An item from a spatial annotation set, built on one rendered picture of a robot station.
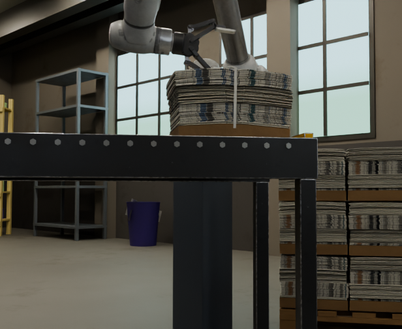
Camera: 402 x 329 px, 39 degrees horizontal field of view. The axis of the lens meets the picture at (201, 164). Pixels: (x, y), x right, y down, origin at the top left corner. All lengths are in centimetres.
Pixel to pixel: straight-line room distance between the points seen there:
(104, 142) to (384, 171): 132
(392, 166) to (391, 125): 282
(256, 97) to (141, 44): 42
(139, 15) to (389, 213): 132
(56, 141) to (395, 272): 153
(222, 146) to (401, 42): 392
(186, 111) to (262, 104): 25
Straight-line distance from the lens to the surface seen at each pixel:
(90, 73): 788
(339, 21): 573
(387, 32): 547
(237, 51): 252
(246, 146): 161
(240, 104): 182
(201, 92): 179
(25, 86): 1047
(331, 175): 246
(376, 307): 252
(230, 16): 243
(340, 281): 250
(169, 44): 192
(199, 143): 158
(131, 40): 190
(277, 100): 185
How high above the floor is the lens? 64
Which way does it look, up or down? 3 degrees up
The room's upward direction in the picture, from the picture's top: straight up
